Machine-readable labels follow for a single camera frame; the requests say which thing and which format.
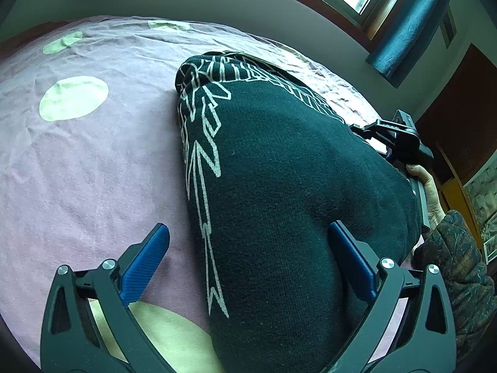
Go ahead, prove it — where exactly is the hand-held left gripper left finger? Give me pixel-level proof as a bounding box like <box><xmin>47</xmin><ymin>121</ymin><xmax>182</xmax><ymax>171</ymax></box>
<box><xmin>40</xmin><ymin>223</ymin><xmax>176</xmax><ymax>373</ymax></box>

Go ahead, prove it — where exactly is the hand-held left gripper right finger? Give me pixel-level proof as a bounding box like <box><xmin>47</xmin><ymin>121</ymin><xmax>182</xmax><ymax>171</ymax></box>
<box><xmin>321</xmin><ymin>220</ymin><xmax>458</xmax><ymax>373</ymax></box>

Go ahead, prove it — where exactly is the black hoodie with white print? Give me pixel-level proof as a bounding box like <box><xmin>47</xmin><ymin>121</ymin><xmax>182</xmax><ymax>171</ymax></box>
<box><xmin>174</xmin><ymin>50</ymin><xmax>425</xmax><ymax>373</ymax></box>

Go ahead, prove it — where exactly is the person's right hand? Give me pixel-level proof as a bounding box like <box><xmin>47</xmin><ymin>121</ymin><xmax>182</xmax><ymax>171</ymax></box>
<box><xmin>406</xmin><ymin>164</ymin><xmax>448</xmax><ymax>227</ymax></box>

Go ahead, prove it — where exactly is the dark wooden door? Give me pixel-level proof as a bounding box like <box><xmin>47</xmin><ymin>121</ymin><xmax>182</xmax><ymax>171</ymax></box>
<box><xmin>413</xmin><ymin>43</ymin><xmax>497</xmax><ymax>218</ymax></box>

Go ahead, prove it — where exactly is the yellow wooden board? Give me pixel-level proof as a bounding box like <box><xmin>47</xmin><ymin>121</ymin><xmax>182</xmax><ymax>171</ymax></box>
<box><xmin>438</xmin><ymin>178</ymin><xmax>485</xmax><ymax>239</ymax></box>

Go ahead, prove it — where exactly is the white patterned fabric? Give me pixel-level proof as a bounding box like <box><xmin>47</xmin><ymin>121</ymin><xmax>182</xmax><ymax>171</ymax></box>
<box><xmin>463</xmin><ymin>162</ymin><xmax>497</xmax><ymax>267</ymax></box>

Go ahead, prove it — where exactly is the blue curtain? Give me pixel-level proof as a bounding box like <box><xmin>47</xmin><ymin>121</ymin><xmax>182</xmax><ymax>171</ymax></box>
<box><xmin>366</xmin><ymin>0</ymin><xmax>458</xmax><ymax>88</ymax></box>

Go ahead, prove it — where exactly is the pink bed sheet with pale spots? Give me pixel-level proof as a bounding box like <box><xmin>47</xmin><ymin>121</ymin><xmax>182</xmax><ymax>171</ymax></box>
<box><xmin>0</xmin><ymin>16</ymin><xmax>412</xmax><ymax>371</ymax></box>

